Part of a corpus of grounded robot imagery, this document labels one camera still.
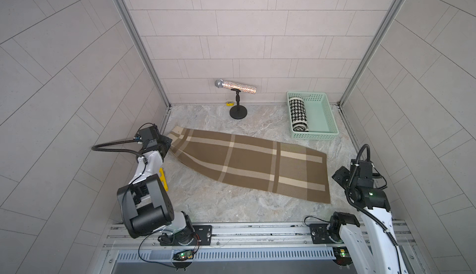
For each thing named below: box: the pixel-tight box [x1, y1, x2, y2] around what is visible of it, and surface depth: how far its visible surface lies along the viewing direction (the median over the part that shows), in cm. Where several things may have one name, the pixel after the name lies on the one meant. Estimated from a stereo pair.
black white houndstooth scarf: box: [288, 96, 310, 132], surface depth 105 cm
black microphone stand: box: [229, 88, 248, 120], surface depth 114 cm
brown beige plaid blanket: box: [169, 126, 331, 204], surface depth 93 cm
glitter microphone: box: [214, 79, 258, 95], surface depth 98 cm
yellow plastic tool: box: [158, 167, 169, 192], surface depth 86 cm
